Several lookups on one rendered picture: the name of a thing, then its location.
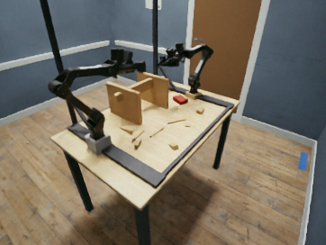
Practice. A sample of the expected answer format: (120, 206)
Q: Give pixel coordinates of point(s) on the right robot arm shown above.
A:
(105, 70)

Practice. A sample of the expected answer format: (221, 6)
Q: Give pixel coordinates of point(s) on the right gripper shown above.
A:
(130, 67)

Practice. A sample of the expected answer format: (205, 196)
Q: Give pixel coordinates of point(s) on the red rectangular block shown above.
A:
(180, 99)

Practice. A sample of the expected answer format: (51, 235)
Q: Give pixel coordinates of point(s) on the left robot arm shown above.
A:
(207, 52)

